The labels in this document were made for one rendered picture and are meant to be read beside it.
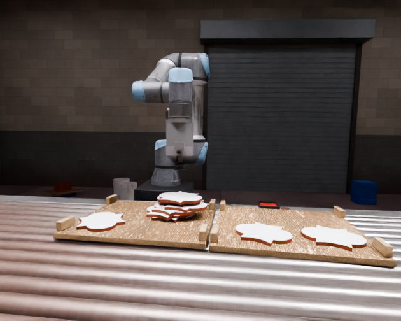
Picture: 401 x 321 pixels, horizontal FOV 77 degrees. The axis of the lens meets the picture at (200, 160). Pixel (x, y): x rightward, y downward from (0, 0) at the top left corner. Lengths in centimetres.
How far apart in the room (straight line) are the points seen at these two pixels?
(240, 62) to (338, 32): 190
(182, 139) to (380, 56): 605
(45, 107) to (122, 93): 177
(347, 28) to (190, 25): 305
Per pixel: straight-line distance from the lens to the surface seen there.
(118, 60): 606
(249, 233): 70
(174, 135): 79
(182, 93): 79
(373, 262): 70
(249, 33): 554
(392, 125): 662
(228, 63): 566
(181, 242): 66
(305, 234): 74
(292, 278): 60
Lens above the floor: 120
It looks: 6 degrees down
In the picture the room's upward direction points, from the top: 1 degrees clockwise
